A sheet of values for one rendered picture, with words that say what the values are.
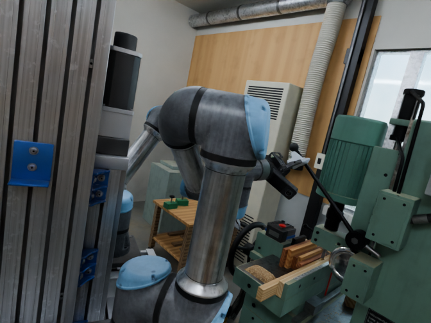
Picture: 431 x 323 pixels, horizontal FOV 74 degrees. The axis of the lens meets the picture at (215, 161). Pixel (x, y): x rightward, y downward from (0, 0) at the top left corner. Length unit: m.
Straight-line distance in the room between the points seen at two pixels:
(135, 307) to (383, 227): 0.69
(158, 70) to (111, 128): 3.21
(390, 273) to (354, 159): 0.37
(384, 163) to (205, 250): 0.69
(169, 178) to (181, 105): 2.62
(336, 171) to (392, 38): 1.72
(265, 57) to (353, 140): 2.28
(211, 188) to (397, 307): 0.73
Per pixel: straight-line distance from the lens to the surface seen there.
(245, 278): 1.08
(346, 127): 1.10
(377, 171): 1.08
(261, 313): 1.22
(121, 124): 0.81
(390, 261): 1.06
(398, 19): 2.72
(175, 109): 0.56
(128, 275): 0.69
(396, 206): 0.94
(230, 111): 0.52
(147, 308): 0.70
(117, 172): 0.81
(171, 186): 3.20
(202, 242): 0.60
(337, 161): 1.11
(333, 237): 1.19
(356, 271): 1.00
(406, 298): 1.08
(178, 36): 4.17
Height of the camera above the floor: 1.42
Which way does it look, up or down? 9 degrees down
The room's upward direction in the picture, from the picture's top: 12 degrees clockwise
